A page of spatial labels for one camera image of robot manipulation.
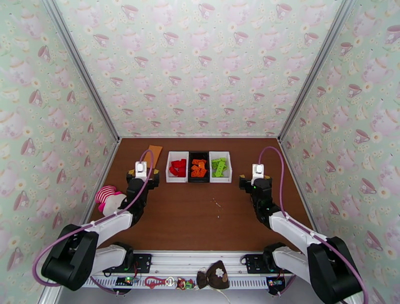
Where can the red lego block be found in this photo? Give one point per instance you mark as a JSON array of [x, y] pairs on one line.
[[172, 170]]

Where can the orange lego brick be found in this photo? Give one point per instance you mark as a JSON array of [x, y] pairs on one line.
[[195, 168], [197, 162]]

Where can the orange lego wedge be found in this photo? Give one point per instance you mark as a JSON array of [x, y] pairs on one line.
[[203, 164]]

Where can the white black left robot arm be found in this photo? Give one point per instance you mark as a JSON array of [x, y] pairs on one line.
[[109, 223]]

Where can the white plastic container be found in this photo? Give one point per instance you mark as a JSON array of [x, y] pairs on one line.
[[228, 175], [170, 156]]

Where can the flat orange sponge pad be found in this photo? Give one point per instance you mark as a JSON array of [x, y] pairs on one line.
[[155, 151]]

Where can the pink striped plush toy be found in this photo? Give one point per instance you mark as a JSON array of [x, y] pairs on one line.
[[107, 193]]

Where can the black plastic container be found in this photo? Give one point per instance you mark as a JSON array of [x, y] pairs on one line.
[[199, 154]]

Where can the black mounting plate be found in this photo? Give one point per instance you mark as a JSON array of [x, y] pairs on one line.
[[253, 262], [143, 262]]

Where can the small circuit board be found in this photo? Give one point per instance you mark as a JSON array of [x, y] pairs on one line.
[[125, 280], [275, 283]]

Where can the red carabiner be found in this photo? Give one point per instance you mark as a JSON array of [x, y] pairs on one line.
[[161, 281]]

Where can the brown pouch with flower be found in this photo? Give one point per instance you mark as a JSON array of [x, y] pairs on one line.
[[215, 279]]

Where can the small red green figure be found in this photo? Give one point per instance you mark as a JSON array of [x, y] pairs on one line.
[[182, 283]]

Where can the aluminium side rail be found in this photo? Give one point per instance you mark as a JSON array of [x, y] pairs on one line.
[[107, 170], [295, 172]]

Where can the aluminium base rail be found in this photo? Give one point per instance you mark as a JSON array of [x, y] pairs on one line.
[[193, 259]]

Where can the aluminium frame post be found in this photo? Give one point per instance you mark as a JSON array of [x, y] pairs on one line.
[[318, 65], [80, 65]]

